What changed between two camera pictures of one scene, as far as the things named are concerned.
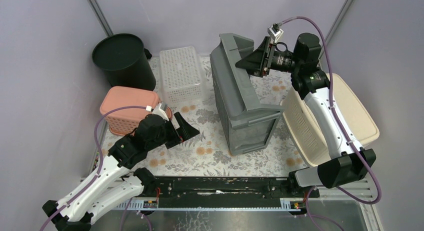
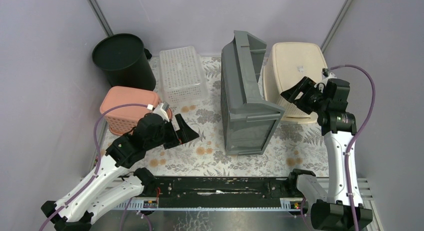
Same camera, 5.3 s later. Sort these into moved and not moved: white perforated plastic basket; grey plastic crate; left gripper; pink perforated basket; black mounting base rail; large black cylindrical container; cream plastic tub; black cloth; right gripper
Moved: right gripper; grey plastic crate; cream plastic tub
Not moved: large black cylindrical container; left gripper; black cloth; white perforated plastic basket; pink perforated basket; black mounting base rail
